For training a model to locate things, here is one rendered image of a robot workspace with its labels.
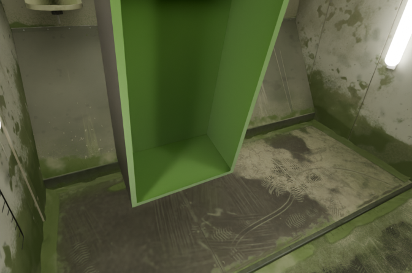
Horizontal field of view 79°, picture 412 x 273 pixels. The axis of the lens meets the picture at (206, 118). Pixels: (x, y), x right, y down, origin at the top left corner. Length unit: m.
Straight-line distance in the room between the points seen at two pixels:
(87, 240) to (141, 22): 1.33
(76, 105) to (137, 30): 1.14
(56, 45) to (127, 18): 1.22
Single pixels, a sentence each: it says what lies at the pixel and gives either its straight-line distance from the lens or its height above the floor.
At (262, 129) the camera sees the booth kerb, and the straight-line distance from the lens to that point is 2.64.
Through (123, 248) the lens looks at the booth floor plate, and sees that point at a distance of 1.75.
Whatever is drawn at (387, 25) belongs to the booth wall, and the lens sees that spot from 2.62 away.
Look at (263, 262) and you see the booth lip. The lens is 1.70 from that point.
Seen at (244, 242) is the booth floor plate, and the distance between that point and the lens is 1.75.
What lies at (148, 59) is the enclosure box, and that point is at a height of 1.13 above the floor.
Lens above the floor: 1.47
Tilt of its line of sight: 30 degrees down
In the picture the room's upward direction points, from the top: 2 degrees clockwise
